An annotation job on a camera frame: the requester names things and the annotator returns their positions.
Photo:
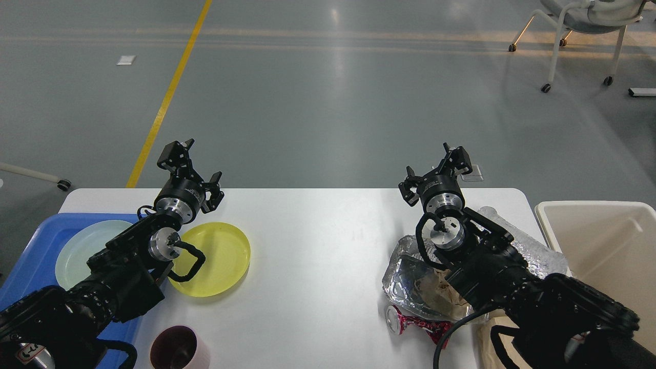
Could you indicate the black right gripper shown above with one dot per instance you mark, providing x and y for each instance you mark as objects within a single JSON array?
[{"x": 442, "y": 190}]

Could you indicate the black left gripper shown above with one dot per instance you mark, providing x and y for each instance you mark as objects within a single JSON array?
[{"x": 182, "y": 196}]

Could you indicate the yellow plastic plate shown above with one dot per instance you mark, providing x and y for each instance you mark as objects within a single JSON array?
[{"x": 227, "y": 251}]

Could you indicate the pink mug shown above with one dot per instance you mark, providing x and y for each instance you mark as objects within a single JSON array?
[{"x": 179, "y": 347}]

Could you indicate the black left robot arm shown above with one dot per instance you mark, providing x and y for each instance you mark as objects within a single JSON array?
[{"x": 57, "y": 328}]

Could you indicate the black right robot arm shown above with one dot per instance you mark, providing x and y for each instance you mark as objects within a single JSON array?
[{"x": 560, "y": 322}]

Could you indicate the floor outlet plate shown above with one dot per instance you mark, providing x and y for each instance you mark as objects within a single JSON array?
[{"x": 474, "y": 176}]

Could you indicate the crumpled silver foil wrapper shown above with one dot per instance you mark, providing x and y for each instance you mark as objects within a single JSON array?
[{"x": 413, "y": 285}]

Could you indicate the white caster leg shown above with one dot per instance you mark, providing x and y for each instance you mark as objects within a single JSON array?
[{"x": 61, "y": 183}]

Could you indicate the pale green plate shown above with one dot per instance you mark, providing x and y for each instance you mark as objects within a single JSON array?
[{"x": 71, "y": 264}]

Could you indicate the crushed red can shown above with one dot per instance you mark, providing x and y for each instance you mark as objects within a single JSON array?
[{"x": 397, "y": 323}]

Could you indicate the blue plastic tray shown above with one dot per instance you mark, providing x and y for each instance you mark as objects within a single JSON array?
[{"x": 36, "y": 268}]

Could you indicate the beige plastic bin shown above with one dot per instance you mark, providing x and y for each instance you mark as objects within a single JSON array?
[{"x": 610, "y": 245}]

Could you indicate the brown paper bag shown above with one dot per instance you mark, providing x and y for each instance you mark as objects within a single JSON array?
[{"x": 488, "y": 355}]

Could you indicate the white office chair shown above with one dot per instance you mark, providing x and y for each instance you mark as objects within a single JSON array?
[{"x": 585, "y": 17}]

